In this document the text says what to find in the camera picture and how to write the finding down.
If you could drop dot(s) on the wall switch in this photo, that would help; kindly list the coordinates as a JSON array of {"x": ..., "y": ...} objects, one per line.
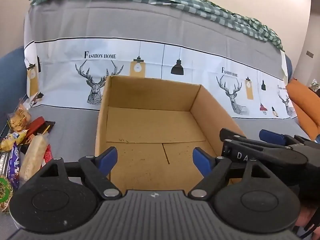
[{"x": 310, "y": 54}]

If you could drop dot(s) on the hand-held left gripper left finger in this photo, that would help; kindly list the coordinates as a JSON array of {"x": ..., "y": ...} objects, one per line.
[{"x": 109, "y": 159}]

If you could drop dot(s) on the green checkered cloth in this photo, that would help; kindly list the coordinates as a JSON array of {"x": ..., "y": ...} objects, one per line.
[{"x": 220, "y": 15}]

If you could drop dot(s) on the person's right hand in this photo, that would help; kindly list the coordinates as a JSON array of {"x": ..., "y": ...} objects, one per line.
[{"x": 308, "y": 213}]

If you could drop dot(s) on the printed grey white sofa cover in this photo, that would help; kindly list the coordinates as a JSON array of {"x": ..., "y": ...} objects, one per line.
[{"x": 175, "y": 30}]

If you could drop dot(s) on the cream long snack packet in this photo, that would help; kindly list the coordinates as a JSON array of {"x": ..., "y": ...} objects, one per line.
[{"x": 32, "y": 155}]

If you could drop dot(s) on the small green white object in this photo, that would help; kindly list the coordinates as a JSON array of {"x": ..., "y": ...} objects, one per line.
[{"x": 314, "y": 84}]

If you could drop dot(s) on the yellow snack packet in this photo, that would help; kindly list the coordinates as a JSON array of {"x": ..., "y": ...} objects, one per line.
[{"x": 12, "y": 140}]

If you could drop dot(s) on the clear bag of cookies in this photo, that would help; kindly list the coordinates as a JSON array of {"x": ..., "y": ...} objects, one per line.
[{"x": 20, "y": 118}]

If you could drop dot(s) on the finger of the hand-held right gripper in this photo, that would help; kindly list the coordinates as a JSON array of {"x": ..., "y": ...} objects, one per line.
[
  {"x": 265, "y": 155},
  {"x": 271, "y": 136}
]

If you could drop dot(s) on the orange cushion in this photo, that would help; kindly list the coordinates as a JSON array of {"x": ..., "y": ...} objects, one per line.
[{"x": 305, "y": 100}]

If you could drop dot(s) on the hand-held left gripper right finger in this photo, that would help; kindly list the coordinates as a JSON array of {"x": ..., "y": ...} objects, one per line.
[{"x": 202, "y": 161}]

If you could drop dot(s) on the purple snack packet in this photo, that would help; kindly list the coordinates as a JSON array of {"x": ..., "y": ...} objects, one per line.
[{"x": 15, "y": 165}]

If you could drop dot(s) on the silver snack packet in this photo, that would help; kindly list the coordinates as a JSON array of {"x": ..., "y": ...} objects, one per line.
[{"x": 2, "y": 163}]

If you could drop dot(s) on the brown cardboard box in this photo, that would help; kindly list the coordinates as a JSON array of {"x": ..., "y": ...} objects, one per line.
[{"x": 150, "y": 130}]

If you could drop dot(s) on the red white snack packet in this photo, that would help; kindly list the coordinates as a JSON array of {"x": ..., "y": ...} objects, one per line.
[{"x": 47, "y": 155}]

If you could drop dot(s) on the dark brown snack packet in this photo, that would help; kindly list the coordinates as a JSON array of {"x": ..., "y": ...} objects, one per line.
[{"x": 48, "y": 127}]

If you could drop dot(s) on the green label peanut snack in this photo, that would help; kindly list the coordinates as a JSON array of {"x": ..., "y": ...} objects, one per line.
[{"x": 5, "y": 192}]

